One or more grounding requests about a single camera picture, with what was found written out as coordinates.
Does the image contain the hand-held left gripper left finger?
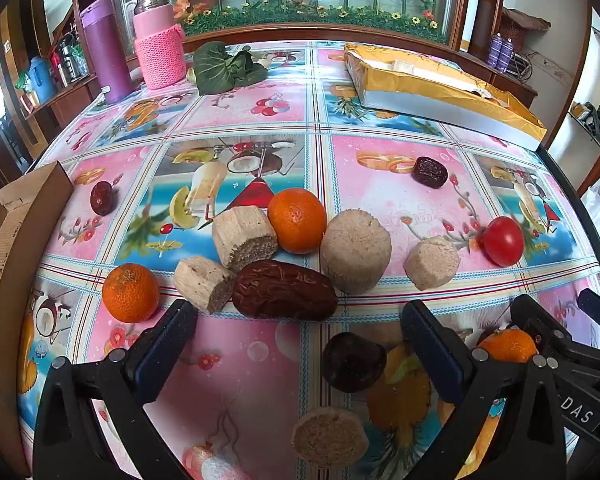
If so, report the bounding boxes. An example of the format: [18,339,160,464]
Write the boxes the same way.
[32,299,199,480]

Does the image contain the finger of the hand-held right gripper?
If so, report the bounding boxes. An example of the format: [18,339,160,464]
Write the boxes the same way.
[510,294,588,361]
[577,287,600,326]

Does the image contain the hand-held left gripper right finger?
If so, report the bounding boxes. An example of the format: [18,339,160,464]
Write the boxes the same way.
[401,299,568,480]

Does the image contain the dark brown plum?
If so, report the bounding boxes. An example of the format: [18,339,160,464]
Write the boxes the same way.
[321,331,387,394]

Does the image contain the red tomato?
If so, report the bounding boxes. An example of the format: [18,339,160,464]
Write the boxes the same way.
[482,216,525,267]

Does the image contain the small round red date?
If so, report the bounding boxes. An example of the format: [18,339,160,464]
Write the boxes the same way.
[90,180,115,217]

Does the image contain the brown cardboard box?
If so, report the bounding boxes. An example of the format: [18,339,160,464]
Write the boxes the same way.
[0,160,76,478]

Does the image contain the gold gift box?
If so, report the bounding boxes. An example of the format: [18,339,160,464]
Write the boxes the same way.
[343,42,547,152]

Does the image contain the fruit print tablecloth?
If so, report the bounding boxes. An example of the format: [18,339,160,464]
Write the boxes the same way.
[17,40,600,480]

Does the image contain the large red date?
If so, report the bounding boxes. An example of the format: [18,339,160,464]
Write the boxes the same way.
[231,260,339,322]

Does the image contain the dark wrinkled date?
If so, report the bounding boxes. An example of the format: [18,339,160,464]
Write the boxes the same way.
[411,156,449,189]

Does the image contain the dark bag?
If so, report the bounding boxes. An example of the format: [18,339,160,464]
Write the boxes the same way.
[570,101,600,138]

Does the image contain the wooden side cabinet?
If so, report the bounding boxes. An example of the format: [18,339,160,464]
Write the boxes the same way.
[460,45,538,108]

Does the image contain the wooden shelf cabinet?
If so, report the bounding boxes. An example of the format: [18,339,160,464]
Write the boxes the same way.
[0,0,111,161]

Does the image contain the white foam insert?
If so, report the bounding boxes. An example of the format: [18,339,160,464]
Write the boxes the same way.
[387,59,423,75]

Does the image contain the green leafy vegetable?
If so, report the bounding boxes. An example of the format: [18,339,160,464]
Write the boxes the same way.
[187,41,268,97]

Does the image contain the brown basket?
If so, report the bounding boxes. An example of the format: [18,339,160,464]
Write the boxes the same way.
[500,7,551,53]

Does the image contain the blue plastic jug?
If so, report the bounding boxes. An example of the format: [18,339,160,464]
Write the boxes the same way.
[27,56,58,106]

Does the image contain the pink knit sleeve thermos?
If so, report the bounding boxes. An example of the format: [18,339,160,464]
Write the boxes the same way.
[132,0,187,91]

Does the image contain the purple thermos bottle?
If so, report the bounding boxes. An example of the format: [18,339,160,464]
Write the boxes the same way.
[80,0,136,106]

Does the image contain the steel flask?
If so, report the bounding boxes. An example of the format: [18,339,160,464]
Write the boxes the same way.
[60,35,83,83]

